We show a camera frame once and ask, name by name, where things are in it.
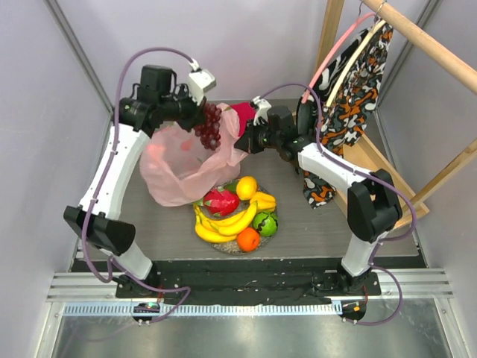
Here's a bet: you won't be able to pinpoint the green fake watermelon ball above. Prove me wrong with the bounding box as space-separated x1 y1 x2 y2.
252 211 278 237

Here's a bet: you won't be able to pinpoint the green orange fake mango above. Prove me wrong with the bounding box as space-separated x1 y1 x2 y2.
224 176 258 201

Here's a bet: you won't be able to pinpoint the orange fake tangerine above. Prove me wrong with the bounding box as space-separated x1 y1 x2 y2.
236 227 260 252

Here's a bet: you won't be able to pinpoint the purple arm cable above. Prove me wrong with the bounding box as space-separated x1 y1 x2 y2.
256 84 419 325
81 46 200 324

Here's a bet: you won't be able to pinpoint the pink plastic bag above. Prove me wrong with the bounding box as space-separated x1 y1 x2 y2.
139 104 247 207

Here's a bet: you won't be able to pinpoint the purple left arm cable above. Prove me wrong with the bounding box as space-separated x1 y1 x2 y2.
81 46 200 324

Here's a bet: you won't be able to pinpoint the black white striped garment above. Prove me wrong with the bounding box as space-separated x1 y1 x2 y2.
296 101 318 142

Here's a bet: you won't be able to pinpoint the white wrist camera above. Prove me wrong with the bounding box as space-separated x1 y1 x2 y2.
186 59 216 104
250 96 271 126

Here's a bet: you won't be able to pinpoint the round plate of rice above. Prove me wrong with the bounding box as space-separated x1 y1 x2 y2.
193 176 279 255

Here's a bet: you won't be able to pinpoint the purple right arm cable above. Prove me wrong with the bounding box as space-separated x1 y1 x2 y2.
256 84 419 325

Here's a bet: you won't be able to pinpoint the cream clothes hanger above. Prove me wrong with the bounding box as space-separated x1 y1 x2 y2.
324 19 387 108

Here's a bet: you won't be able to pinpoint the red folded cloth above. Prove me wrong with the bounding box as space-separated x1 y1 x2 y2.
231 101 256 137

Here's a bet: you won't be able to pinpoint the yellow fake bell pepper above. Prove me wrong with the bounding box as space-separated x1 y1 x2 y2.
249 192 277 213

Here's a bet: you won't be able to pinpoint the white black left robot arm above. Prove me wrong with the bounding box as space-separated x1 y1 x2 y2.
63 65 216 298

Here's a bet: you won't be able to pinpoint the dark red fake grapes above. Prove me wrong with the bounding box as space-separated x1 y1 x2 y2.
194 103 221 151

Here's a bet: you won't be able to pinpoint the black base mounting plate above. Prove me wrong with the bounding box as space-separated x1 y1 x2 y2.
114 258 382 306

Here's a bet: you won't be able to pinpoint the yellow fake banana bunch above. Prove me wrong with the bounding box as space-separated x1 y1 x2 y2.
194 202 258 243

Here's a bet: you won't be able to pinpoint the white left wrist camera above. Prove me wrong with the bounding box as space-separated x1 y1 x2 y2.
186 59 216 104

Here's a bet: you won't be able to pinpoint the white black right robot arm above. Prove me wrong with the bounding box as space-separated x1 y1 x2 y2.
235 103 402 295

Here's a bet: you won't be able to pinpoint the wooden clothes rack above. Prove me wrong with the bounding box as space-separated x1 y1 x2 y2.
316 1 476 218

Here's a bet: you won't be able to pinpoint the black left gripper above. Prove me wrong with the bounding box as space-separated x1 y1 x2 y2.
159 84 207 134

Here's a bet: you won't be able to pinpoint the red fake dragon fruit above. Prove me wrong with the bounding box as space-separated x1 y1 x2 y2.
195 188 240 217

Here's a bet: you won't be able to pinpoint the pink clothes hanger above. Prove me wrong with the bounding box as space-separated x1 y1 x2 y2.
309 11 374 87

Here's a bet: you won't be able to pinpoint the patterned orange black garment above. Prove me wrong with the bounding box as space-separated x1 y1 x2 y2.
301 25 394 210

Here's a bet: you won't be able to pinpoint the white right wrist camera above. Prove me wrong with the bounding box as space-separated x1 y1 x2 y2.
250 96 271 126

